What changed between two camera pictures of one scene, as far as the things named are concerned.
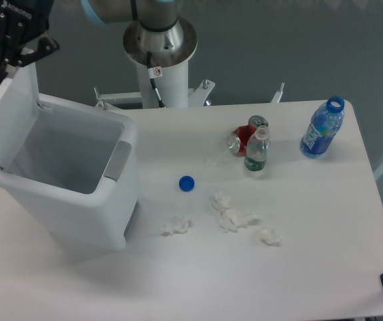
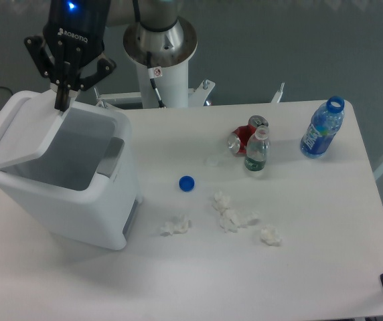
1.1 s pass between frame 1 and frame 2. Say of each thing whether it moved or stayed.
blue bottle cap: stayed
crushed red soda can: stayed
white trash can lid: moved
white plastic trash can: stayed
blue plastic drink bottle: stayed
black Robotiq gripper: moved
